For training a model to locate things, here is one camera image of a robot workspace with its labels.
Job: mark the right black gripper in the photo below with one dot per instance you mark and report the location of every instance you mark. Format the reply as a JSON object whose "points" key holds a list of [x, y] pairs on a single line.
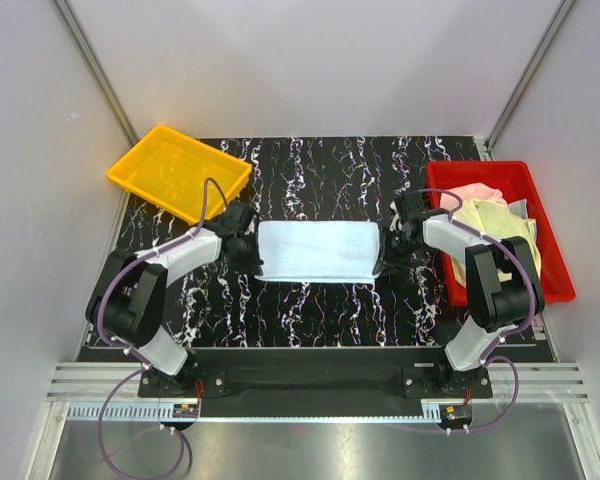
{"points": [[387, 261]]}

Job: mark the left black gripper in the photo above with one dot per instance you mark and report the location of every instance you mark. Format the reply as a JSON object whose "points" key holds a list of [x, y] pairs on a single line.
{"points": [[252, 265]]}

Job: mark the light blue towel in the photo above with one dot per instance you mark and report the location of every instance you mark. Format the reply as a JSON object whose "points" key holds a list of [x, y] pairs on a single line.
{"points": [[318, 251]]}

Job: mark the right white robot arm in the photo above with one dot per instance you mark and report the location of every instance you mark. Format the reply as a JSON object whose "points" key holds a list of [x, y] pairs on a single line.
{"points": [[502, 285]]}

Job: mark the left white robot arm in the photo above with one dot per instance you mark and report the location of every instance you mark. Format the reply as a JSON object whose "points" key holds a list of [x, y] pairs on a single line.
{"points": [[127, 303]]}

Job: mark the black marble pattern mat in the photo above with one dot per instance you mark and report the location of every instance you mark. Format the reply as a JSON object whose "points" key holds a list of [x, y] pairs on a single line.
{"points": [[324, 178]]}

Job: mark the pale yellow towel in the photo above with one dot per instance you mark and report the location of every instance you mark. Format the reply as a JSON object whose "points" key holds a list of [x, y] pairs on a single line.
{"points": [[499, 222]]}

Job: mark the yellow plastic tray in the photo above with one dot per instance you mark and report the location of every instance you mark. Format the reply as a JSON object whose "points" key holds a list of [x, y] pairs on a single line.
{"points": [[180, 175]]}

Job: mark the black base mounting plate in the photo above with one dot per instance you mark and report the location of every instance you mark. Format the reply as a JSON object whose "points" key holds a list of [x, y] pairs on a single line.
{"points": [[316, 383]]}

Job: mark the red plastic bin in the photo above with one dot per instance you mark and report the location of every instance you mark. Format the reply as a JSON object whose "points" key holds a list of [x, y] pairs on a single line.
{"points": [[514, 180]]}

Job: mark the slotted white cable duct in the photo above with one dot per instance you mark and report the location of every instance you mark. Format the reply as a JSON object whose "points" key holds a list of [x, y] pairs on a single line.
{"points": [[135, 411]]}

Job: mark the right aluminium frame post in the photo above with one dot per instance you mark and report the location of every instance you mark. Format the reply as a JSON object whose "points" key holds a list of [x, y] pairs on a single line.
{"points": [[549, 36]]}

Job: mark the aluminium frame post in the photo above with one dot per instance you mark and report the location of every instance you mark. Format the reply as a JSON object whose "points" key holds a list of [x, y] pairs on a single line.
{"points": [[89, 56], [549, 36]]}

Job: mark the left aluminium frame post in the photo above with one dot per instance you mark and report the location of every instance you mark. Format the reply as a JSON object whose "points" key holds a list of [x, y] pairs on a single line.
{"points": [[89, 56]]}

